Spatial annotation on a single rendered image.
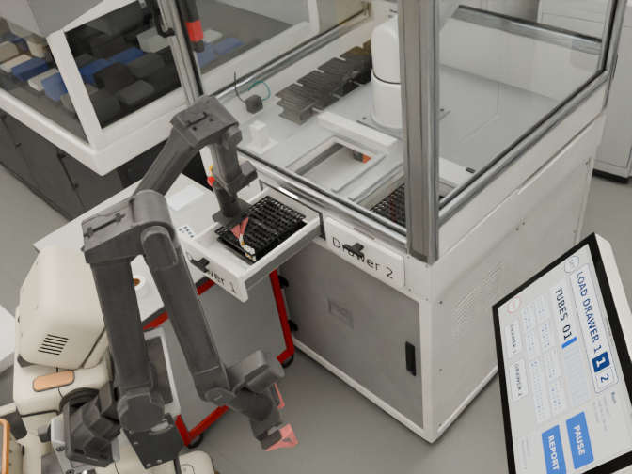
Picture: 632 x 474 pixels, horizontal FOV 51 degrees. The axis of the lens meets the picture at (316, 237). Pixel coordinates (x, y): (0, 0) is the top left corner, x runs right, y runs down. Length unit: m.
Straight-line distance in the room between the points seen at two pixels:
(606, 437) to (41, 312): 1.00
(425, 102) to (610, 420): 0.72
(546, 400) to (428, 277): 0.55
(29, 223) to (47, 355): 2.74
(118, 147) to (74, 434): 1.54
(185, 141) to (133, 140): 1.32
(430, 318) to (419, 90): 0.73
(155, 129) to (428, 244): 1.35
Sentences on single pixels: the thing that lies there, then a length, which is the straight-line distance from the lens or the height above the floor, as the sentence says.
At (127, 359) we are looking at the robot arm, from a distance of 1.15.
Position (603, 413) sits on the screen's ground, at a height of 1.14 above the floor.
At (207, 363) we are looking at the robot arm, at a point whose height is 1.29.
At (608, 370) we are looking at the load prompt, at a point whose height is 1.17.
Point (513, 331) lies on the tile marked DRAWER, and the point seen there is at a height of 1.01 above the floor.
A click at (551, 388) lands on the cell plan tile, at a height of 1.06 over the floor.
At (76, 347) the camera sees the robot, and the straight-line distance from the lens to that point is 1.32.
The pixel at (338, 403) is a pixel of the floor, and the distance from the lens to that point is 2.66.
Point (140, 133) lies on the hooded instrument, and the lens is 2.67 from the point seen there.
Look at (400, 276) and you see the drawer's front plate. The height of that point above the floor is 0.86.
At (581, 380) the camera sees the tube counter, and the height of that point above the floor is 1.12.
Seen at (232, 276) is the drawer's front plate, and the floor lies 0.92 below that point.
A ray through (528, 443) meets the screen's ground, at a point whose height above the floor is 1.01.
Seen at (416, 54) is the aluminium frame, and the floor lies 1.54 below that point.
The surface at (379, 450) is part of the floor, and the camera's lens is 2.54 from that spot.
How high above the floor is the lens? 2.19
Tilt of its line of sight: 41 degrees down
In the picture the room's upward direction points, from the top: 9 degrees counter-clockwise
